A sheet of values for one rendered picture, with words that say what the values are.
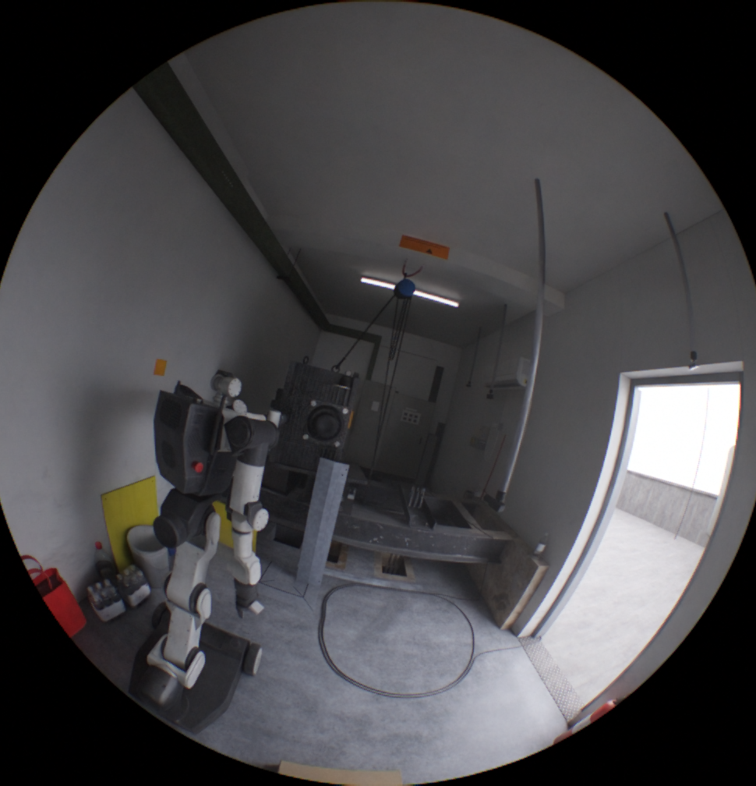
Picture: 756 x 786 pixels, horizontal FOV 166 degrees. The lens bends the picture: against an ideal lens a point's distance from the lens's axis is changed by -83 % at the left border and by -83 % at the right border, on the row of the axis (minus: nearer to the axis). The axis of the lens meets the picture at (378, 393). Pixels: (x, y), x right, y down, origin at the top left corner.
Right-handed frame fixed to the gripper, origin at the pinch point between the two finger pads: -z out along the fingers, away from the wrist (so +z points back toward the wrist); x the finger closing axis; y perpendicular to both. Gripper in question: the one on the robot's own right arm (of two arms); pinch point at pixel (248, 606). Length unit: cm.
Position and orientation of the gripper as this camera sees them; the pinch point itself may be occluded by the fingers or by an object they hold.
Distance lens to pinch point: 125.0
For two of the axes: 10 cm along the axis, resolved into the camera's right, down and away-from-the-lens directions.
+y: -9.5, -2.0, 2.3
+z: 1.9, -9.8, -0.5
